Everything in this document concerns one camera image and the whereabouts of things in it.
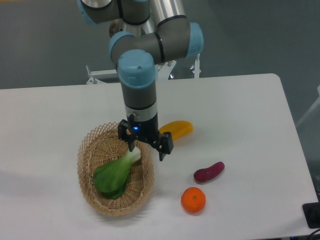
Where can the black device at table edge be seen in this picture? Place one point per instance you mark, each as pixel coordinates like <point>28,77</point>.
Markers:
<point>312,214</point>

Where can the green bok choy vegetable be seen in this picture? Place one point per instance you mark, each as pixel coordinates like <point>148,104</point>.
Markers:
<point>111,178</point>

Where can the orange tangerine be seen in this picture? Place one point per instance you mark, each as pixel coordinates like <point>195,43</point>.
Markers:
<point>193,200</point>

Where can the yellow mango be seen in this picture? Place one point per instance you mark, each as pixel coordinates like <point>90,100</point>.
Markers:
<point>178,128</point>

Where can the white frame at right edge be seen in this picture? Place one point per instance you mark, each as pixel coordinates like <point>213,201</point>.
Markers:
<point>310,109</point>

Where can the purple sweet potato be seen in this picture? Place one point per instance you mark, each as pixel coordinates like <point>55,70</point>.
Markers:
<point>207,174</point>

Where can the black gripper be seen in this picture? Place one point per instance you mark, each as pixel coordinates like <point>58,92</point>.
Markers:
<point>146,132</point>

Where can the woven wicker basket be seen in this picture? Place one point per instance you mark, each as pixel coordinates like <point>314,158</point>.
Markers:
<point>100,146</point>

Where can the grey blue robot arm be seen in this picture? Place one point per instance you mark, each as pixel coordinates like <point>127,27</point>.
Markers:
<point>135,57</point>

